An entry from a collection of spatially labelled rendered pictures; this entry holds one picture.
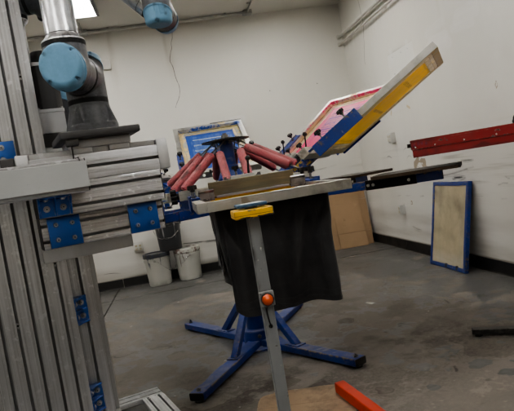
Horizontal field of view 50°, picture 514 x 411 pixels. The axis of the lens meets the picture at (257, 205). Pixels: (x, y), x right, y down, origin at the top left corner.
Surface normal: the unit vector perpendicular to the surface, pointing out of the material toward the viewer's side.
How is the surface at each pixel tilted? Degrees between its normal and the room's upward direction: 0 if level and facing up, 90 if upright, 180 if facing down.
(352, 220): 78
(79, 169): 90
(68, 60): 98
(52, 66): 98
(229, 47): 90
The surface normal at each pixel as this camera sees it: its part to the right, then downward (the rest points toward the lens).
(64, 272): 0.43, -0.02
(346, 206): 0.11, -0.18
